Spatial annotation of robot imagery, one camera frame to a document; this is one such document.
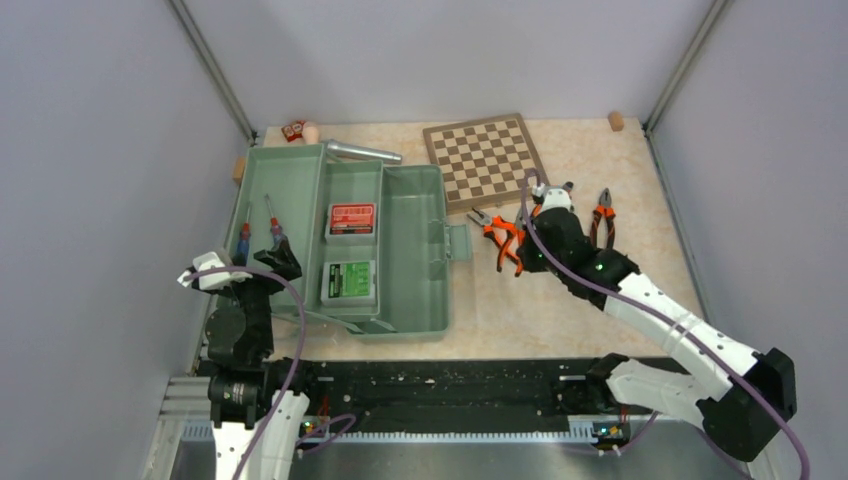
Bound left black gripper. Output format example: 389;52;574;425
220;234;301;355

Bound blue handled screwdriver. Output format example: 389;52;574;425
234;202;252;266
264;194;285;245

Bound large orange pliers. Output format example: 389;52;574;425
467;207;506;251

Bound orange long nose pliers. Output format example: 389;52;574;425
496;211;525;277

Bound green screw bit box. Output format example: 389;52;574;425
320;260;377;308

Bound red tool card pack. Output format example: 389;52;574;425
324;202;378;246

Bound green plastic tool box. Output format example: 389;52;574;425
224;145;472;342

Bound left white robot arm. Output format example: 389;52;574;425
183;238;321;479

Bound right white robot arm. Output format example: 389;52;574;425
517;206;797;463

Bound wooden chessboard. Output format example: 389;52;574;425
422;113;548;214

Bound wooden block at left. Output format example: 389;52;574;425
231;156;247;186

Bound small red printed box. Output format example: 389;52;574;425
280;120;306;144

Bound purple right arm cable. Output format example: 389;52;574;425
519;169;812;480

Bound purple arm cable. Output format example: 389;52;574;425
519;169;812;480
185;266;357;480

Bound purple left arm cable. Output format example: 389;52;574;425
185;266;357;480

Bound orange handled pliers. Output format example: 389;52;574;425
589;188;616;249

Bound wooden handle hammer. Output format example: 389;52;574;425
301;122;403;165

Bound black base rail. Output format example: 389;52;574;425
291;359;649;436

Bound aluminium frame post left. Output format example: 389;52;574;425
165;0;258;147

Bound aluminium frame post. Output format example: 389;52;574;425
642;0;734;137
165;0;258;147

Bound aluminium frame post right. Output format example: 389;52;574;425
642;0;734;137

